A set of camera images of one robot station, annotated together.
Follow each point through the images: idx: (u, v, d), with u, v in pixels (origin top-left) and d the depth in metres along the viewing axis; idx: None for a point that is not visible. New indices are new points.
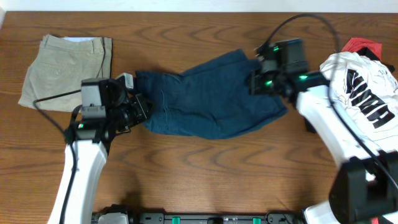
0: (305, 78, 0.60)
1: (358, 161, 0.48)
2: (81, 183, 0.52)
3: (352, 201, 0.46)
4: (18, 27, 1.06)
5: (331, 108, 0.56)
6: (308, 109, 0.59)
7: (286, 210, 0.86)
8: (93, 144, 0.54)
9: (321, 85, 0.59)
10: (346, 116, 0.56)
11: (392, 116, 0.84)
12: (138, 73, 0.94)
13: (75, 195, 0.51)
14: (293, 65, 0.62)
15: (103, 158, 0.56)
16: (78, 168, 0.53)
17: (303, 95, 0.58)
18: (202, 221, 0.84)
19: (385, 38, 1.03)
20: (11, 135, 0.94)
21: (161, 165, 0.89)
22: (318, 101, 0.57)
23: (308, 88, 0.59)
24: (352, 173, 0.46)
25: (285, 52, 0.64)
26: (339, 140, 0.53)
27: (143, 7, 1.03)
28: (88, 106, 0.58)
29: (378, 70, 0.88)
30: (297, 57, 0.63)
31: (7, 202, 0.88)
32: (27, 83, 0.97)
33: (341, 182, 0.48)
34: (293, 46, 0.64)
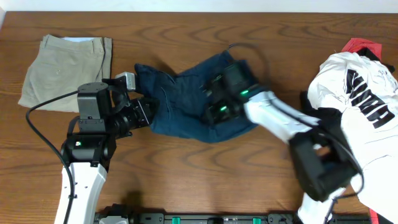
0: (247, 92, 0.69)
1: (301, 135, 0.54)
2: (79, 208, 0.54)
3: (310, 173, 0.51)
4: (18, 27, 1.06)
5: (270, 106, 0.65)
6: (256, 116, 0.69)
7: (286, 210, 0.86)
8: (92, 167, 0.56)
9: (259, 91, 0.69)
10: (285, 108, 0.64)
11: (392, 116, 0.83)
12: (139, 68, 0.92)
13: (72, 220, 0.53)
14: (235, 88, 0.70)
15: (102, 180, 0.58)
16: (76, 193, 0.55)
17: (247, 106, 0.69)
18: (202, 221, 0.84)
19: (385, 38, 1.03)
20: (12, 135, 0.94)
21: (161, 165, 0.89)
22: (258, 105, 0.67)
23: (250, 97, 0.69)
24: (299, 148, 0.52)
25: (226, 78, 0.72)
26: (282, 125, 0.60)
27: (143, 7, 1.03)
28: (86, 119, 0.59)
29: (378, 70, 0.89)
30: (238, 79, 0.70)
31: (7, 202, 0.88)
32: (27, 83, 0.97)
33: (296, 160, 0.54)
34: (229, 71, 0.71)
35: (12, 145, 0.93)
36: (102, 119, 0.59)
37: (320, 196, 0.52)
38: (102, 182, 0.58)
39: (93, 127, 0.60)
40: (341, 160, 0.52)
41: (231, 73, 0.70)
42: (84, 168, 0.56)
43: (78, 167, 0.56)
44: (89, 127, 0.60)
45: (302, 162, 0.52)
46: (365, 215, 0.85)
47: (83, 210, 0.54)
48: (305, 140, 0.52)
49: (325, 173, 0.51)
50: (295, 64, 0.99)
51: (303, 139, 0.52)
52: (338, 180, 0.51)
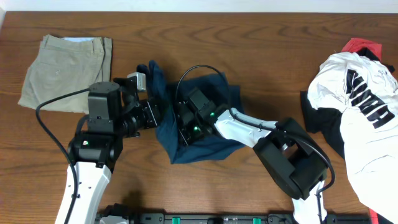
0: (213, 114, 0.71)
1: (264, 140, 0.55)
2: (81, 208, 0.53)
3: (280, 173, 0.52)
4: (18, 27, 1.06)
5: (235, 122, 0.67)
6: (226, 133, 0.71)
7: (286, 210, 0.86)
8: (97, 167, 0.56)
9: (224, 111, 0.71)
10: (246, 121, 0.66)
11: (392, 116, 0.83)
12: (153, 65, 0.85)
13: (73, 220, 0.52)
14: (202, 110, 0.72)
15: (106, 181, 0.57)
16: (79, 193, 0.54)
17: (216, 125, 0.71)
18: (202, 221, 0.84)
19: (385, 38, 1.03)
20: (11, 135, 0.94)
21: (161, 166, 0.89)
22: (224, 122, 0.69)
23: (217, 117, 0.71)
24: (262, 152, 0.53)
25: (192, 104, 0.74)
26: (249, 135, 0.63)
27: (143, 7, 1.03)
28: (96, 119, 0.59)
29: (378, 70, 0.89)
30: (203, 102, 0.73)
31: (7, 202, 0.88)
32: (27, 83, 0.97)
33: (267, 163, 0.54)
34: (193, 96, 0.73)
35: (12, 145, 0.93)
36: (111, 120, 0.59)
37: (298, 194, 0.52)
38: (106, 183, 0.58)
39: (102, 128, 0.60)
40: (308, 154, 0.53)
41: (194, 97, 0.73)
42: (89, 168, 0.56)
43: (82, 167, 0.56)
44: (97, 127, 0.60)
45: (271, 164, 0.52)
46: (365, 215, 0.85)
47: (85, 211, 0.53)
48: (268, 142, 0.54)
49: (297, 170, 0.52)
50: (295, 64, 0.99)
51: (267, 142, 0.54)
52: (311, 175, 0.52)
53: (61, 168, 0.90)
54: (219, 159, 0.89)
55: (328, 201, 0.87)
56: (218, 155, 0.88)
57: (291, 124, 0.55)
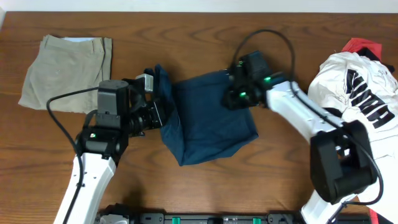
0: (268, 79, 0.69)
1: (324, 135, 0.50)
2: (85, 198, 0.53)
3: (328, 175, 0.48)
4: (18, 27, 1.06)
5: (295, 98, 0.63)
6: (275, 104, 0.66)
7: (286, 210, 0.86)
8: (102, 159, 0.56)
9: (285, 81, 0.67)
10: (308, 102, 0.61)
11: (392, 116, 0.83)
12: (158, 68, 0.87)
13: (77, 210, 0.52)
14: (257, 73, 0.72)
15: (111, 173, 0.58)
16: (84, 183, 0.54)
17: (270, 93, 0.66)
18: (202, 221, 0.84)
19: (386, 38, 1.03)
20: (11, 136, 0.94)
21: (161, 166, 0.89)
22: (282, 94, 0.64)
23: (274, 85, 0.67)
24: (319, 146, 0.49)
25: (249, 64, 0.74)
26: (306, 121, 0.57)
27: (143, 7, 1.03)
28: (104, 113, 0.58)
29: (378, 70, 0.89)
30: (261, 66, 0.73)
31: (7, 202, 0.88)
32: (27, 83, 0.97)
33: (315, 160, 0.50)
34: (254, 57, 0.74)
35: (12, 146, 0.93)
36: (118, 115, 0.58)
37: (329, 198, 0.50)
38: (111, 175, 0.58)
39: (109, 123, 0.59)
40: (359, 166, 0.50)
41: (254, 60, 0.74)
42: (96, 159, 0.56)
43: (88, 158, 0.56)
44: (105, 122, 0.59)
45: (322, 162, 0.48)
46: (365, 215, 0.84)
47: (89, 201, 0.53)
48: (329, 139, 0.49)
49: (342, 177, 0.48)
50: (295, 64, 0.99)
51: (328, 138, 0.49)
52: (352, 188, 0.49)
53: (61, 168, 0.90)
54: (227, 156, 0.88)
55: None
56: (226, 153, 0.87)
57: (363, 131, 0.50)
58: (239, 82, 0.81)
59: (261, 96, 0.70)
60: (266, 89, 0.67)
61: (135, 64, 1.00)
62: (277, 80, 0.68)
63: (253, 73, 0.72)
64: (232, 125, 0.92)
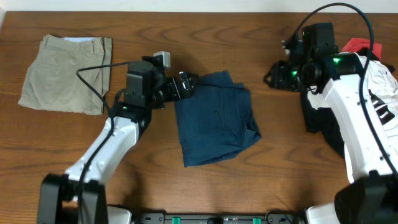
0: (337, 60, 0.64)
1: (375, 182, 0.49)
2: (112, 142, 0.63)
3: (361, 216, 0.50)
4: (18, 27, 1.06)
5: (360, 106, 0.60)
6: (333, 95, 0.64)
7: (286, 210, 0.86)
8: (130, 122, 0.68)
9: (355, 74, 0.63)
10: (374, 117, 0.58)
11: (392, 116, 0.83)
12: (226, 73, 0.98)
13: (105, 148, 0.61)
14: (321, 48, 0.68)
15: (134, 139, 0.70)
16: (115, 132, 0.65)
17: (334, 83, 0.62)
18: (202, 221, 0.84)
19: (386, 38, 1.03)
20: (10, 136, 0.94)
21: (162, 166, 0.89)
22: (346, 96, 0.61)
23: (340, 75, 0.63)
24: (369, 192, 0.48)
25: (313, 38, 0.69)
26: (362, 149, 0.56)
27: (143, 7, 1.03)
28: (132, 93, 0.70)
29: (379, 70, 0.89)
30: (327, 42, 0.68)
31: (7, 202, 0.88)
32: (27, 83, 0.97)
33: (356, 196, 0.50)
34: (321, 28, 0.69)
35: (12, 146, 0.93)
36: (143, 96, 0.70)
37: None
38: (132, 141, 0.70)
39: (136, 102, 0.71)
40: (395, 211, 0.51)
41: (323, 34, 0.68)
42: (126, 121, 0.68)
43: (117, 122, 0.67)
44: (132, 102, 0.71)
45: (364, 205, 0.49)
46: None
47: (115, 146, 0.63)
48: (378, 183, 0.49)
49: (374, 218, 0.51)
50: None
51: (374, 183, 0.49)
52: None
53: (61, 168, 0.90)
54: (230, 158, 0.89)
55: (329, 200, 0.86)
56: (232, 152, 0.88)
57: None
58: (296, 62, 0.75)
59: (319, 74, 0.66)
60: (330, 77, 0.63)
61: None
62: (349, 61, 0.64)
63: (317, 48, 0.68)
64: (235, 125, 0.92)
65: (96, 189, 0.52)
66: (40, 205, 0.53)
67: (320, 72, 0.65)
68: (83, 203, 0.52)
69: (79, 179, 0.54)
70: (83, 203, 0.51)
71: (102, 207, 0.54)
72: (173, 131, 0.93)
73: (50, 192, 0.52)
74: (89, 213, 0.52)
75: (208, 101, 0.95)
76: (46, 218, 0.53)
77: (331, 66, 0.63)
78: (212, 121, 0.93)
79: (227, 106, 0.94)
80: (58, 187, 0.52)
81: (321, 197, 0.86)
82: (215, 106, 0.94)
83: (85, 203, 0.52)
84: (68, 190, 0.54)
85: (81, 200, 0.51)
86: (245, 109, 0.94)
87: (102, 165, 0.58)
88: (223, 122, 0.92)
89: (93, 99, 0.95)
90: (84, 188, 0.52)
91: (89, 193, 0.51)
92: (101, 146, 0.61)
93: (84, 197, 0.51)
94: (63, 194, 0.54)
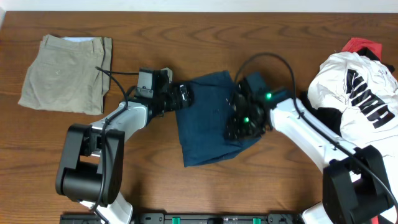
0: (270, 96, 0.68)
1: (337, 165, 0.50)
2: (128, 113, 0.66)
3: (343, 203, 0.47)
4: (18, 27, 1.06)
5: (301, 119, 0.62)
6: (281, 124, 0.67)
7: (286, 210, 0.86)
8: (142, 106, 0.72)
9: (288, 99, 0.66)
10: (316, 122, 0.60)
11: (392, 116, 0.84)
12: (226, 72, 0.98)
13: (122, 116, 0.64)
14: (256, 93, 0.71)
15: (143, 121, 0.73)
16: (129, 108, 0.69)
17: (273, 112, 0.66)
18: (202, 221, 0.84)
19: (386, 38, 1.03)
20: (11, 136, 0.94)
21: (161, 166, 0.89)
22: (286, 115, 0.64)
23: (277, 104, 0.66)
24: (334, 177, 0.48)
25: (247, 86, 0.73)
26: (318, 147, 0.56)
27: (143, 7, 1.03)
28: (142, 88, 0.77)
29: (378, 70, 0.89)
30: (260, 85, 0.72)
31: (7, 202, 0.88)
32: (27, 83, 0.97)
33: (330, 188, 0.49)
34: (250, 78, 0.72)
35: (12, 146, 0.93)
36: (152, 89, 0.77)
37: None
38: (140, 124, 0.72)
39: (145, 95, 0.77)
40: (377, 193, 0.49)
41: (252, 79, 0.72)
42: (137, 103, 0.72)
43: (131, 103, 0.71)
44: (141, 95, 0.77)
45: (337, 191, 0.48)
46: None
47: (131, 116, 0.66)
48: (342, 170, 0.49)
49: (359, 206, 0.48)
50: (295, 64, 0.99)
51: (340, 168, 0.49)
52: (369, 216, 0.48)
53: None
54: (230, 157, 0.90)
55: None
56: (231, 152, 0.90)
57: (376, 158, 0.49)
58: (237, 103, 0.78)
59: (263, 113, 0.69)
60: (270, 109, 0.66)
61: (134, 64, 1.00)
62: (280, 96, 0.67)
63: (252, 93, 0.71)
64: None
65: (121, 134, 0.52)
66: (63, 150, 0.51)
67: (262, 111, 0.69)
68: (106, 146, 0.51)
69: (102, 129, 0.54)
70: (107, 145, 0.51)
71: (120, 160, 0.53)
72: (172, 131, 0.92)
73: (74, 137, 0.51)
74: (113, 156, 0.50)
75: (208, 101, 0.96)
76: (68, 163, 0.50)
77: (267, 102, 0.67)
78: (211, 120, 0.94)
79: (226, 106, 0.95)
80: (83, 132, 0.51)
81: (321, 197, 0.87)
82: (216, 107, 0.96)
83: (109, 148, 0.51)
84: (89, 140, 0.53)
85: (104, 142, 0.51)
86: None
87: (122, 124, 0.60)
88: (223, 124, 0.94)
89: (93, 99, 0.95)
90: (109, 134, 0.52)
91: (113, 138, 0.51)
92: (120, 113, 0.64)
93: (109, 140, 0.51)
94: (84, 144, 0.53)
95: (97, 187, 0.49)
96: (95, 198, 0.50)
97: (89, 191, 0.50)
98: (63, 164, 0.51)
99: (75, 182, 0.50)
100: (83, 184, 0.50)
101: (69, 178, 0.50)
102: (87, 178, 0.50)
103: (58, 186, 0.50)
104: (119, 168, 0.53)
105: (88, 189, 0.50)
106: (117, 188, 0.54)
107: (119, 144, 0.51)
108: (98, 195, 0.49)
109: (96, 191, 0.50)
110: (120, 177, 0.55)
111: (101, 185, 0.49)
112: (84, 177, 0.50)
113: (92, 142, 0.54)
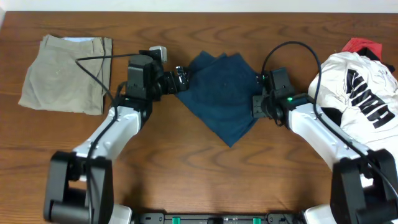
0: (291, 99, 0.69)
1: (349, 163, 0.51)
2: (119, 125, 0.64)
3: (349, 203, 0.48)
4: (18, 27, 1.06)
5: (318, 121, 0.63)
6: (298, 126, 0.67)
7: (286, 210, 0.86)
8: (133, 111, 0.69)
9: (308, 103, 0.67)
10: (332, 125, 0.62)
11: (392, 116, 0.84)
12: (203, 52, 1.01)
13: (111, 130, 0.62)
14: (280, 91, 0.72)
15: (136, 128, 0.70)
16: (119, 119, 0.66)
17: (292, 113, 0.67)
18: (202, 221, 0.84)
19: (386, 38, 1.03)
20: (11, 135, 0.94)
21: (161, 165, 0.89)
22: (303, 116, 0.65)
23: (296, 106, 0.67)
24: (344, 174, 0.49)
25: (272, 81, 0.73)
26: (329, 145, 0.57)
27: (143, 7, 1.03)
28: (132, 85, 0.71)
29: (378, 70, 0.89)
30: (283, 83, 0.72)
31: (7, 202, 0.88)
32: (27, 83, 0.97)
33: (339, 186, 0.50)
34: (278, 74, 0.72)
35: (12, 146, 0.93)
36: (144, 88, 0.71)
37: None
38: (134, 130, 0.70)
39: (137, 94, 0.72)
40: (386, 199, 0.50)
41: (278, 77, 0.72)
42: (129, 110, 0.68)
43: (120, 109, 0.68)
44: (133, 94, 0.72)
45: (346, 190, 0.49)
46: None
47: (121, 129, 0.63)
48: (354, 167, 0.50)
49: (365, 208, 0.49)
50: (295, 63, 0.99)
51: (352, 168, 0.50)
52: (377, 220, 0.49)
53: None
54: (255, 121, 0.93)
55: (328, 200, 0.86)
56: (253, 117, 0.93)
57: (387, 162, 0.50)
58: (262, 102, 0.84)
59: (282, 116, 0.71)
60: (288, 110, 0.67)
61: None
62: (300, 99, 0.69)
63: (277, 91, 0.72)
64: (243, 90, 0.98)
65: (106, 165, 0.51)
66: (48, 181, 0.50)
67: (282, 113, 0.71)
68: (91, 178, 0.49)
69: (87, 155, 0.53)
70: (91, 178, 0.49)
71: (109, 183, 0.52)
72: (172, 131, 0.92)
73: (58, 170, 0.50)
74: (99, 189, 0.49)
75: (211, 78, 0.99)
76: (55, 193, 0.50)
77: (287, 104, 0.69)
78: (225, 95, 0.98)
79: (229, 80, 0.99)
80: (66, 163, 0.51)
81: (321, 197, 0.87)
82: (221, 82, 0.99)
83: (94, 178, 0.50)
84: (74, 168, 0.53)
85: (89, 174, 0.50)
86: (247, 74, 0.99)
87: (109, 145, 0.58)
88: (234, 94, 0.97)
89: (93, 99, 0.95)
90: (93, 164, 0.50)
91: (97, 168, 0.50)
92: (106, 130, 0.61)
93: (93, 172, 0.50)
94: (69, 172, 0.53)
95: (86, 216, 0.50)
96: None
97: (78, 219, 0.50)
98: (50, 195, 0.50)
99: (63, 211, 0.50)
100: (69, 214, 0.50)
101: (58, 208, 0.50)
102: (74, 208, 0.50)
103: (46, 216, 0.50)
104: (108, 195, 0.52)
105: (77, 219, 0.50)
106: (109, 212, 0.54)
107: (104, 176, 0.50)
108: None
109: (84, 219, 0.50)
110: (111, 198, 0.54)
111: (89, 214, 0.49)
112: (71, 206, 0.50)
113: (78, 168, 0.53)
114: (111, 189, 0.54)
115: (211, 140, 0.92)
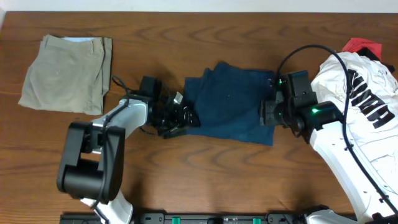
0: (316, 111, 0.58)
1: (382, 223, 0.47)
2: (129, 110, 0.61)
3: None
4: (18, 27, 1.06)
5: (348, 151, 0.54)
6: (321, 145, 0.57)
7: (286, 210, 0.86)
8: (142, 102, 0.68)
9: (336, 121, 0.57)
10: (364, 160, 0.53)
11: (392, 116, 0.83)
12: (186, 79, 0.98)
13: (123, 113, 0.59)
14: (300, 97, 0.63)
15: (142, 121, 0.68)
16: (129, 105, 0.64)
17: (318, 132, 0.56)
18: (202, 221, 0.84)
19: (386, 38, 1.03)
20: (11, 136, 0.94)
21: (162, 166, 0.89)
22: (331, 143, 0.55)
23: (322, 123, 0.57)
24: None
25: (290, 84, 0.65)
26: (360, 193, 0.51)
27: (143, 7, 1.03)
28: (143, 91, 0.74)
29: (379, 70, 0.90)
30: (305, 90, 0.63)
31: (7, 202, 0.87)
32: (27, 83, 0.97)
33: None
34: (296, 78, 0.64)
35: (12, 146, 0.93)
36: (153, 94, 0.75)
37: None
38: (140, 122, 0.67)
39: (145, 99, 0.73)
40: None
41: (298, 81, 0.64)
42: (137, 100, 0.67)
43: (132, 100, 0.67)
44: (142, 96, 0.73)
45: None
46: None
47: (132, 112, 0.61)
48: None
49: None
50: (295, 63, 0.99)
51: None
52: None
53: None
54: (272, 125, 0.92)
55: (328, 200, 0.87)
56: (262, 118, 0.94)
57: None
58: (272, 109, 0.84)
59: (303, 127, 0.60)
60: (313, 128, 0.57)
61: (135, 64, 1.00)
62: (327, 110, 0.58)
63: (296, 97, 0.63)
64: (245, 91, 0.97)
65: (122, 130, 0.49)
66: (64, 147, 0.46)
67: (303, 124, 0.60)
68: (107, 143, 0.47)
69: (103, 126, 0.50)
70: (108, 142, 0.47)
71: (122, 155, 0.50)
72: None
73: (74, 136, 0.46)
74: (114, 152, 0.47)
75: (213, 92, 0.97)
76: (69, 158, 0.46)
77: (310, 116, 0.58)
78: (232, 104, 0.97)
79: (229, 89, 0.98)
80: (84, 129, 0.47)
81: (321, 197, 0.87)
82: (225, 93, 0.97)
83: (110, 144, 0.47)
84: (89, 139, 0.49)
85: (105, 139, 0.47)
86: (240, 76, 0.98)
87: (122, 121, 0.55)
88: (240, 99, 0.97)
89: (93, 99, 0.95)
90: (109, 131, 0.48)
91: (113, 135, 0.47)
92: (120, 111, 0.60)
93: (110, 137, 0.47)
94: (84, 142, 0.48)
95: (97, 184, 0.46)
96: (95, 195, 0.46)
97: (89, 188, 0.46)
98: (64, 162, 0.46)
99: (76, 178, 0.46)
100: (81, 183, 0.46)
101: (72, 176, 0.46)
102: (87, 175, 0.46)
103: (58, 184, 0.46)
104: (120, 164, 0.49)
105: (89, 187, 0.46)
106: (117, 187, 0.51)
107: (120, 141, 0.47)
108: (97, 193, 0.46)
109: (96, 189, 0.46)
110: (120, 173, 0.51)
111: (102, 180, 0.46)
112: (86, 173, 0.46)
113: (92, 139, 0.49)
114: (122, 163, 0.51)
115: (211, 141, 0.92)
